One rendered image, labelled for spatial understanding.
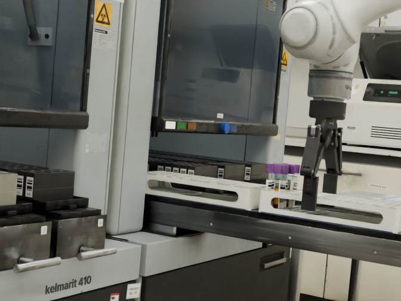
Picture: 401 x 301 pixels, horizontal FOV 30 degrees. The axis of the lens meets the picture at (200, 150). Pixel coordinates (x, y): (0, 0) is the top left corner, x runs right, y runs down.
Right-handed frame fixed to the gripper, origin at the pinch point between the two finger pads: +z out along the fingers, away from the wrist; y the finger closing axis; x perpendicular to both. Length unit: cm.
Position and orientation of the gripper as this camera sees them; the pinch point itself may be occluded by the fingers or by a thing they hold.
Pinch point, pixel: (319, 197)
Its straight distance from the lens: 157.8
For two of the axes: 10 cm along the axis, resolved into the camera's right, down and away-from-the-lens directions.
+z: -0.8, 10.0, 0.5
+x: -8.5, -1.0, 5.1
